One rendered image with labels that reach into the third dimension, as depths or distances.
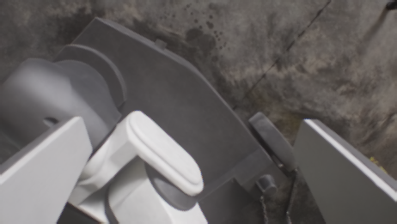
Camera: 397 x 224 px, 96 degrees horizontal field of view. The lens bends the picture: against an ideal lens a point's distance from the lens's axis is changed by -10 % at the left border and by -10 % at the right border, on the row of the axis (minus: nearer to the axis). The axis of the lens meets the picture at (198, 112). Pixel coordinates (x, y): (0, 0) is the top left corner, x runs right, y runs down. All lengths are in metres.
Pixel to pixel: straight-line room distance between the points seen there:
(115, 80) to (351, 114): 0.84
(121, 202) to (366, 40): 0.87
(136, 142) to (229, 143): 0.28
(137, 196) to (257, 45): 0.52
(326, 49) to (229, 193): 0.56
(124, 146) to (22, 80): 0.17
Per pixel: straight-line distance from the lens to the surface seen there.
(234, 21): 0.63
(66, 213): 0.99
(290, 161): 0.59
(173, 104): 0.46
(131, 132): 0.33
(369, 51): 0.90
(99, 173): 0.35
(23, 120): 0.34
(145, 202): 0.38
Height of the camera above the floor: 0.60
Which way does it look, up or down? 68 degrees down
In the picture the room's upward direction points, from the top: 165 degrees clockwise
